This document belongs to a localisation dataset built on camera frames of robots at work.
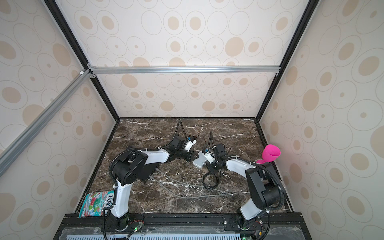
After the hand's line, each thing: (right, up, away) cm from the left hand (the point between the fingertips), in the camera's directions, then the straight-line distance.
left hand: (201, 153), depth 94 cm
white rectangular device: (-1, -5, +1) cm, 6 cm away
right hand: (+6, -7, 0) cm, 9 cm away
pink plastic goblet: (+36, +2, -14) cm, 39 cm away
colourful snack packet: (-56, -23, -16) cm, 63 cm away
